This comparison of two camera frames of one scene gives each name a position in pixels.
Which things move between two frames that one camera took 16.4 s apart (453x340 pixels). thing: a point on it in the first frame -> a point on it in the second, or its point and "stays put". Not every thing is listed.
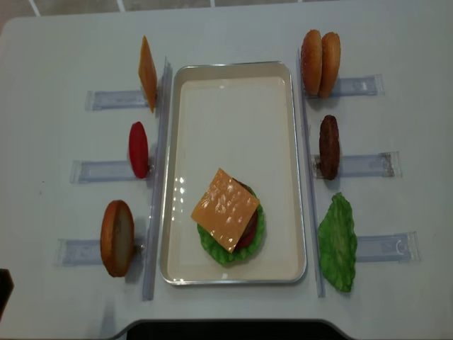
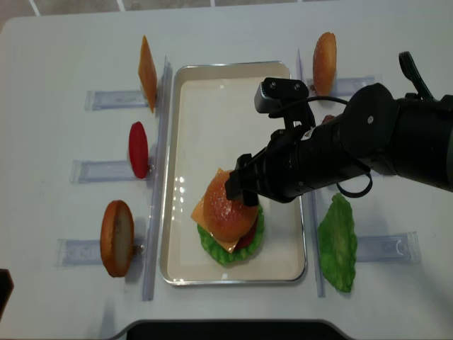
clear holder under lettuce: (401, 247) stays put
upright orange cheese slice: (147, 74) stays put
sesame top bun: (311, 61) -> (228, 220)
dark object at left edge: (6, 287) stays put
